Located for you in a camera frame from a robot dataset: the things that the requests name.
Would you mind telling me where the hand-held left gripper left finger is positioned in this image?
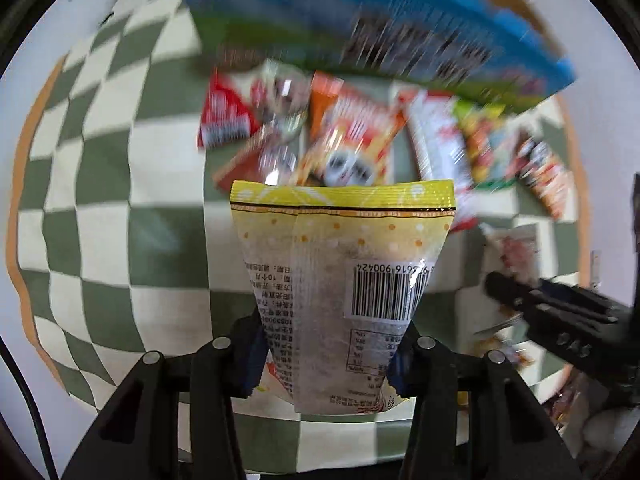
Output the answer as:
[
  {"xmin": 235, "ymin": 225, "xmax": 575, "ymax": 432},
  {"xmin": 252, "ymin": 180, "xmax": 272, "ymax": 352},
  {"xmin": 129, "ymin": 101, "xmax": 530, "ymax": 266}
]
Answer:
[{"xmin": 60, "ymin": 310, "xmax": 271, "ymax": 480}]

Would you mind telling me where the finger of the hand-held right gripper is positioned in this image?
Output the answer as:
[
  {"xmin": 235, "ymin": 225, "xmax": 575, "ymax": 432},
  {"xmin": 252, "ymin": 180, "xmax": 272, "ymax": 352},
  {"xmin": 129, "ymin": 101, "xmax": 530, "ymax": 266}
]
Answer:
[
  {"xmin": 540, "ymin": 279, "xmax": 621, "ymax": 323},
  {"xmin": 484, "ymin": 271, "xmax": 566, "ymax": 333}
]

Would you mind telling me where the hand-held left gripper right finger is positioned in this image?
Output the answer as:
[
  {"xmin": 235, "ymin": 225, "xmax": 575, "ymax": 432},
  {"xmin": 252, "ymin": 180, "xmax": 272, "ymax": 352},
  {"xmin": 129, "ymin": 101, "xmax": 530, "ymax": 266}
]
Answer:
[{"xmin": 387, "ymin": 322, "xmax": 583, "ymax": 480}]

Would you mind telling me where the yellow dotted snack packet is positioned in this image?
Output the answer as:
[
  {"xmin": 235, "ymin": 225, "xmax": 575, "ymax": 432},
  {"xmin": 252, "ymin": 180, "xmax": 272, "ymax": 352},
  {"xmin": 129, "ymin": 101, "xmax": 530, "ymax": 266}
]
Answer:
[{"xmin": 229, "ymin": 179, "xmax": 458, "ymax": 416}]

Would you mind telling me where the blue green cardboard box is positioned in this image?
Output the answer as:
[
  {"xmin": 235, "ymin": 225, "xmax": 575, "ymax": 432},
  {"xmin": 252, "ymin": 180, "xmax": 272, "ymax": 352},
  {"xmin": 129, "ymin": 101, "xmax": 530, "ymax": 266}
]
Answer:
[{"xmin": 180, "ymin": 0, "xmax": 576, "ymax": 116}]

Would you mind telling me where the white crumpled plastic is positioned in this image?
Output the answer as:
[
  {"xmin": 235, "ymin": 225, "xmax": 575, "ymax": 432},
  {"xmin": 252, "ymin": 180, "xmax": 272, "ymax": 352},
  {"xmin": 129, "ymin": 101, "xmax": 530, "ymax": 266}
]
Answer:
[{"xmin": 550, "ymin": 375, "xmax": 633, "ymax": 461}]

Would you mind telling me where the red black snack packet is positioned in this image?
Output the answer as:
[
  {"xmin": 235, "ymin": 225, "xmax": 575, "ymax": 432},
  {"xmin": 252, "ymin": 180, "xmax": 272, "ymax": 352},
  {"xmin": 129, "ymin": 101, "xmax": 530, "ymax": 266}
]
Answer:
[{"xmin": 515, "ymin": 132, "xmax": 576, "ymax": 221}]

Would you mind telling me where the green yellow colourful snack packet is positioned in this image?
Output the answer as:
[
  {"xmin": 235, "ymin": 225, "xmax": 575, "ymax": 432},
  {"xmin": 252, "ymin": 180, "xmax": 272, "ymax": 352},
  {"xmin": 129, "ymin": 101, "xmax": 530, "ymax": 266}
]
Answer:
[{"xmin": 455, "ymin": 100, "xmax": 521, "ymax": 188}]

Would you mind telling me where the white red long snack packet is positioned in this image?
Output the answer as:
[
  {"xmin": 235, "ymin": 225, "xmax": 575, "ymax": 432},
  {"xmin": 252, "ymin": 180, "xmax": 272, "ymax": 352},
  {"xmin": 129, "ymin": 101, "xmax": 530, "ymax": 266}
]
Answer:
[{"xmin": 400, "ymin": 89, "xmax": 478, "ymax": 233}]

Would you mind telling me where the dark red snack packet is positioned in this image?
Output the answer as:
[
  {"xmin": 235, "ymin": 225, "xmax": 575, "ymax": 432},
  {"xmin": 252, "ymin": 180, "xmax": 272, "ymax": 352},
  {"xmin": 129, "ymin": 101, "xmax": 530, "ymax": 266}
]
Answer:
[{"xmin": 214, "ymin": 130, "xmax": 301, "ymax": 193}]

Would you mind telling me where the orange snack packet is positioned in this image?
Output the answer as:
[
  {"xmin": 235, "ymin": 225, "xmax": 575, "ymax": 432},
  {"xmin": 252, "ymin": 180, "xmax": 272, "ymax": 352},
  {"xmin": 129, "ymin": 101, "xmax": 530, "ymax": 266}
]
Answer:
[{"xmin": 295, "ymin": 72, "xmax": 406, "ymax": 187}]

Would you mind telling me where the green white checkered mat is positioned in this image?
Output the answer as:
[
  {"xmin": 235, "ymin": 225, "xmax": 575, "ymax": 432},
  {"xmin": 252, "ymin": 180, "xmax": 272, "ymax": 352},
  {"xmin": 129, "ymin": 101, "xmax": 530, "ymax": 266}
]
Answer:
[{"xmin": 10, "ymin": 0, "xmax": 591, "ymax": 471}]

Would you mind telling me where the clear silver snack packet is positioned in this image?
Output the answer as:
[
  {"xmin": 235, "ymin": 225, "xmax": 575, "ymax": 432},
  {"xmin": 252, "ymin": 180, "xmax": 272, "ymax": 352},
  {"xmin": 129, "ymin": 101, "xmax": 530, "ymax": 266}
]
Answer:
[{"xmin": 257, "ymin": 60, "xmax": 312, "ymax": 138}]

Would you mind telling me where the black cable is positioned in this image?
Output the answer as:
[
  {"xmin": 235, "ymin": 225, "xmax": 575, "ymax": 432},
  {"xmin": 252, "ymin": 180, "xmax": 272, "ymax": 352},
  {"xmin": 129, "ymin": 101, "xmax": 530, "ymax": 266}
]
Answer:
[{"xmin": 0, "ymin": 335, "xmax": 56, "ymax": 480}]

